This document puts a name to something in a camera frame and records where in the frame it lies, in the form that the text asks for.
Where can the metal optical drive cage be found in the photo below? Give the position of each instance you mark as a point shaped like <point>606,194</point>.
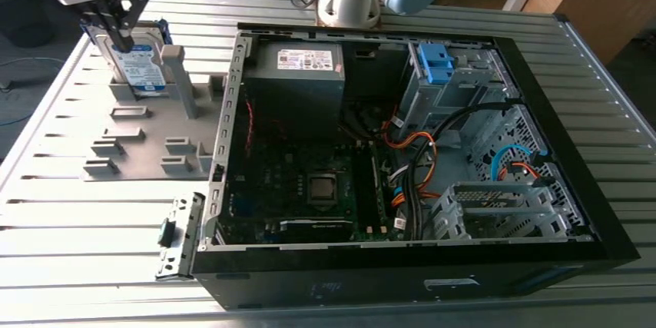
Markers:
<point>450,93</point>

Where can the black CPU fan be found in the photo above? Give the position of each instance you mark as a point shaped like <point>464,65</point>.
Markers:
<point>365,114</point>

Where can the hard disk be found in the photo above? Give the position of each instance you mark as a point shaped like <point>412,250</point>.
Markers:
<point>138,70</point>

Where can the grey parts rack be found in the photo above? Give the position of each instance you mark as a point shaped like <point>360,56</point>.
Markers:
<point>153,132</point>

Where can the black PC case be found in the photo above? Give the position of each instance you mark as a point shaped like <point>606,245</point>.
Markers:
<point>409,266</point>

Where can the green motherboard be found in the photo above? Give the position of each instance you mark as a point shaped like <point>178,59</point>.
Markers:
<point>266,189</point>

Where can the black RAM slot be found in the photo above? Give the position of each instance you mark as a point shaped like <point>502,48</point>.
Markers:
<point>364,189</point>

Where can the grey power supply unit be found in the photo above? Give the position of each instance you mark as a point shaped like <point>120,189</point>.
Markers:
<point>297,101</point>

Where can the metal disk bay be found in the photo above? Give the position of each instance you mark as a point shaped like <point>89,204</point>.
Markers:
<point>492,211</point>

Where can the black graphics card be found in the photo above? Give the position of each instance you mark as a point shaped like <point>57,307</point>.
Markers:
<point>317,228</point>

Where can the silver CPU in socket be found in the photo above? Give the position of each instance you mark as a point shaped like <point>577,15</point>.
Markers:
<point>321,189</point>

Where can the blue plastic drive latch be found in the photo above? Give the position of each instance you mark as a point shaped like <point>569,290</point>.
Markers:
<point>432,63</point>

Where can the metal case latch bracket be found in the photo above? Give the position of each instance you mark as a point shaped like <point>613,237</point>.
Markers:
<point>186,228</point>

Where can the green RAM stick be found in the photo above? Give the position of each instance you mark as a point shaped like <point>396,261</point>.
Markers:
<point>377,189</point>

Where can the black office chair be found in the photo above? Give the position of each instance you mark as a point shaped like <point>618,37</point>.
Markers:
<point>20,20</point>

